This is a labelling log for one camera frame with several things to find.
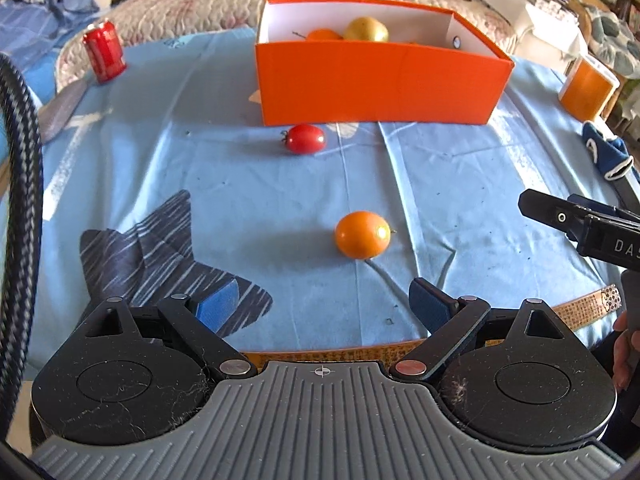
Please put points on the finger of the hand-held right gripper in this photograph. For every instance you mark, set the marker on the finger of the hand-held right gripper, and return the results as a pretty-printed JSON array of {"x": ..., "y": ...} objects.
[
  {"x": 600, "y": 205},
  {"x": 547, "y": 212}
]

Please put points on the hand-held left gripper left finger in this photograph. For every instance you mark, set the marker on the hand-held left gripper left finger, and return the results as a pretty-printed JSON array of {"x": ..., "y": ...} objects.
[{"x": 220, "y": 305}]

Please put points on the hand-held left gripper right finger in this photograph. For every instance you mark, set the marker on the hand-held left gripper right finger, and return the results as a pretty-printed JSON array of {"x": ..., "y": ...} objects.
[{"x": 430, "y": 305}]

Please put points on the red cherry tomato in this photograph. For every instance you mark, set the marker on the red cherry tomato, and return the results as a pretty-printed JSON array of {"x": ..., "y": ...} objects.
[{"x": 305, "y": 139}]

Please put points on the orange cardboard box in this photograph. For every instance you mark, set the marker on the orange cardboard box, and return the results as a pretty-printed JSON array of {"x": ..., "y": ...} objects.
[{"x": 375, "y": 85}]

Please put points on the yellow apple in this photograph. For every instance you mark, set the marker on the yellow apple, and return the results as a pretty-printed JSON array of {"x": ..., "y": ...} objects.
[{"x": 366, "y": 30}]

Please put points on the large orange tomato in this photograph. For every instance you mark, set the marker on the large orange tomato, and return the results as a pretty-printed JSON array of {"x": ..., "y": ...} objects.
[{"x": 324, "y": 35}]

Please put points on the person's right hand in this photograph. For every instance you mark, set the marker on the person's right hand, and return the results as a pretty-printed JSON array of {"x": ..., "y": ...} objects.
[{"x": 627, "y": 355}]

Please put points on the dark grey flat bar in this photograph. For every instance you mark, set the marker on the dark grey flat bar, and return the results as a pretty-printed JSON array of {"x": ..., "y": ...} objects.
[{"x": 629, "y": 190}]

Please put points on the blue sock with white trim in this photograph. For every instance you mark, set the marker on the blue sock with white trim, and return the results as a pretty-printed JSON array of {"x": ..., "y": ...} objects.
[{"x": 607, "y": 152}]

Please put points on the orange cylindrical canister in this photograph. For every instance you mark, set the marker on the orange cylindrical canister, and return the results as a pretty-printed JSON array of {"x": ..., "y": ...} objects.
[{"x": 587, "y": 90}]

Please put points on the blue and white chair cushion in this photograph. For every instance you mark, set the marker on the blue and white chair cushion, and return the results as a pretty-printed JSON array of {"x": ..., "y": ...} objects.
[{"x": 615, "y": 35}]

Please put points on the white cloth covered cabinet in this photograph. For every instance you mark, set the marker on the white cloth covered cabinet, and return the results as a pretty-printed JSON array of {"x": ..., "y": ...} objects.
[{"x": 525, "y": 10}]

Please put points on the grey flat sheet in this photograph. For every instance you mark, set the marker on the grey flat sheet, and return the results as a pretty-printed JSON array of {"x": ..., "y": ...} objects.
[{"x": 62, "y": 110}]

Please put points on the red soda can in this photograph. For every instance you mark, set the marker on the red soda can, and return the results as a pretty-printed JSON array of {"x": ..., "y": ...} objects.
[{"x": 103, "y": 52}]

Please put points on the beige quilted sofa cover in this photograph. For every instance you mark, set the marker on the beige quilted sofa cover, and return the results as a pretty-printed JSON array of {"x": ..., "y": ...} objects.
[{"x": 200, "y": 0}]

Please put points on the crumpled blue sheet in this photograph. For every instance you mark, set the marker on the crumpled blue sheet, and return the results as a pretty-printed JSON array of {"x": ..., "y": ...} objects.
[{"x": 30, "y": 25}]

